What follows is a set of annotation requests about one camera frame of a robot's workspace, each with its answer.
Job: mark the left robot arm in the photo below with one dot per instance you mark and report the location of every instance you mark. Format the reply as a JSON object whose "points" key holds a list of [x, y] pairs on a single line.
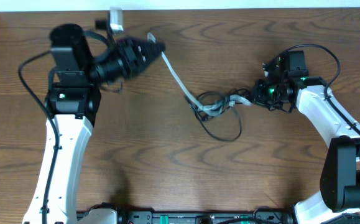
{"points": [[84, 61]]}

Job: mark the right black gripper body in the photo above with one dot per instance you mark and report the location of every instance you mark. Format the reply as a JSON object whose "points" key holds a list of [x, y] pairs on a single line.
{"points": [[265, 95]]}

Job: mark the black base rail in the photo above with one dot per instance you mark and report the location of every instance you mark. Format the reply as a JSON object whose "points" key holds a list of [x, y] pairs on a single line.
{"points": [[150, 217]]}

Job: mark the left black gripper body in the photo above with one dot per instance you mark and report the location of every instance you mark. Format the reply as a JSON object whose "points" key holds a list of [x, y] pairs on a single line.
{"points": [[125, 62]]}

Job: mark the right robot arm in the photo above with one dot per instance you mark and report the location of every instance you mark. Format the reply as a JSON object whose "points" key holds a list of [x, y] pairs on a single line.
{"points": [[287, 80]]}

